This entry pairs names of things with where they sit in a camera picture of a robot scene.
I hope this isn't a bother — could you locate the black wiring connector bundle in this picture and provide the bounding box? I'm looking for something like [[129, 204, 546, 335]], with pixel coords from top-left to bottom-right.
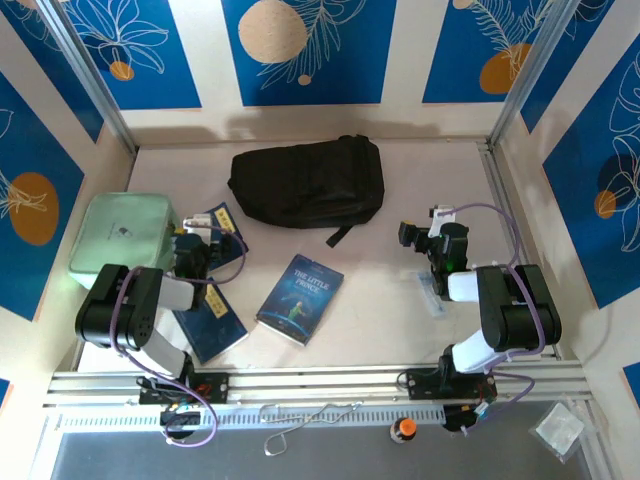
[[442, 399, 494, 436], [158, 403, 202, 441]]

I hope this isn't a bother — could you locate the blue book with yellow label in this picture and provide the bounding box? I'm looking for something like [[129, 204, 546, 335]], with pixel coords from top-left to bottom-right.
[[197, 201, 247, 274], [174, 277, 250, 365]]

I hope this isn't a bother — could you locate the aluminium frame side rail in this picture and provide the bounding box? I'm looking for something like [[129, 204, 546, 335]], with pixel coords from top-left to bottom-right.
[[477, 141, 564, 361]]

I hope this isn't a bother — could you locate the thin white cable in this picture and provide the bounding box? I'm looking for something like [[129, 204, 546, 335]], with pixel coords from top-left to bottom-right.
[[579, 303, 615, 359]]

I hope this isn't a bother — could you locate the aluminium frame cross rail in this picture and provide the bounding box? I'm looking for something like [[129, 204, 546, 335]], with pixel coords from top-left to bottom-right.
[[42, 362, 594, 409]]

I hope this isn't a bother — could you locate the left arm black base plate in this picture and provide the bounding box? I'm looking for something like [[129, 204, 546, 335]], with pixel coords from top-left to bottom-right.
[[138, 372, 231, 405]]

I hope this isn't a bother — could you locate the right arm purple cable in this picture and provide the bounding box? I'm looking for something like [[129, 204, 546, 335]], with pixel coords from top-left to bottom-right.
[[449, 202, 549, 436]]

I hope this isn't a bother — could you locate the clear plastic pencil case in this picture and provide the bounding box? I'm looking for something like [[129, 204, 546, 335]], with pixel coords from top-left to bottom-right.
[[412, 269, 449, 317]]

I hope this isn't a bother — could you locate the orange cap small bottle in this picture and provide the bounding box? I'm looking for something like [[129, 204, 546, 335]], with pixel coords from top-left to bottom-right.
[[388, 418, 418, 445]]

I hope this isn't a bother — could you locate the slotted grey cable duct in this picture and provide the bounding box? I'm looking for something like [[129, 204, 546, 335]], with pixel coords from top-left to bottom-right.
[[59, 404, 446, 434]]

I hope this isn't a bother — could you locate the Little Prince book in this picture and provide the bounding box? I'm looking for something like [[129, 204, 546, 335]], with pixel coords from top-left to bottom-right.
[[255, 253, 345, 346]]

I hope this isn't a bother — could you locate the clear plastic bag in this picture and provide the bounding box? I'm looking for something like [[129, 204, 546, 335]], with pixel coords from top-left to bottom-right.
[[529, 402, 585, 457]]

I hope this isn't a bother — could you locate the black backpack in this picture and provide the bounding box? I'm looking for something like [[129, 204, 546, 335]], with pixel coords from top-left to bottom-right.
[[227, 133, 386, 247]]

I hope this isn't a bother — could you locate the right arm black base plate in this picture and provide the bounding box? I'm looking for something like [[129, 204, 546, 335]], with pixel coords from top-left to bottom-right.
[[405, 368, 499, 401]]

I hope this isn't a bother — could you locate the mint green zip pouch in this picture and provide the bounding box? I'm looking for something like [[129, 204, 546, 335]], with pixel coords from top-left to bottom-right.
[[67, 193, 180, 290]]

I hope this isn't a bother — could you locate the aluminium frame post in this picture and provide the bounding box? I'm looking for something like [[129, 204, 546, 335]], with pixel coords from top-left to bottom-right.
[[37, 0, 139, 156], [487, 0, 584, 146]]

